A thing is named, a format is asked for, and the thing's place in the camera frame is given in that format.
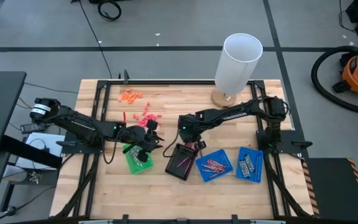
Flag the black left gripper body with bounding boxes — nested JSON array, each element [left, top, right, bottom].
[[124, 119, 160, 163]]

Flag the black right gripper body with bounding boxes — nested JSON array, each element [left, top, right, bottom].
[[184, 133, 208, 152]]

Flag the green plastic basket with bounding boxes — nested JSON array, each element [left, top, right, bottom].
[[122, 143, 154, 175]]

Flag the black plastic basket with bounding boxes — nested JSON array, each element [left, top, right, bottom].
[[164, 143, 199, 182]]

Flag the blue plastic basket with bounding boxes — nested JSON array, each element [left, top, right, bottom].
[[235, 146, 264, 184], [195, 148, 234, 184]]

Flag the white paper sheet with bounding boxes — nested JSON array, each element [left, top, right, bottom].
[[14, 132, 67, 170]]

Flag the white shade wooden table lamp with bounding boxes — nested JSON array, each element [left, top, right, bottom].
[[210, 32, 264, 110]]

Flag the black power adapter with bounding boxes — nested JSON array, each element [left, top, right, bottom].
[[20, 123, 47, 134]]

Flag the black beam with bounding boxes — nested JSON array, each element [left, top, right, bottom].
[[0, 134, 63, 170]]

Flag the metal keys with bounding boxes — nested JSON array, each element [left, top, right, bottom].
[[27, 170, 40, 185]]

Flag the black yellow-striped floor platform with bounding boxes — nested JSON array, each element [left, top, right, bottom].
[[301, 157, 358, 223]]

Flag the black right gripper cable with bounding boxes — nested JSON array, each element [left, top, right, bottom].
[[162, 129, 181, 158]]

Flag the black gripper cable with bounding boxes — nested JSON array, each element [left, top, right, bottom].
[[162, 129, 181, 158], [102, 132, 127, 165]]

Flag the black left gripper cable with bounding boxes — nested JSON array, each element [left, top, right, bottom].
[[102, 132, 127, 165]]

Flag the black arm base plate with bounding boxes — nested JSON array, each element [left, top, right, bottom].
[[56, 129, 107, 156], [256, 129, 313, 156]]

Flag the black aluminium table frame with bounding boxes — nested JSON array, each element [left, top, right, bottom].
[[54, 70, 313, 224]]

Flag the thin black floor cable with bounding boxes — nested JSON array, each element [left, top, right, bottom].
[[78, 0, 114, 79], [23, 82, 79, 94]]

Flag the yellow floor cable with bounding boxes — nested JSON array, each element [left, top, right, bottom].
[[17, 97, 33, 110]]

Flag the coiled black cable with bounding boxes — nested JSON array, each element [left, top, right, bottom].
[[97, 0, 123, 22]]

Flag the black floor cable with plug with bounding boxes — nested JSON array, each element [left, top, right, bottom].
[[0, 185, 57, 224]]

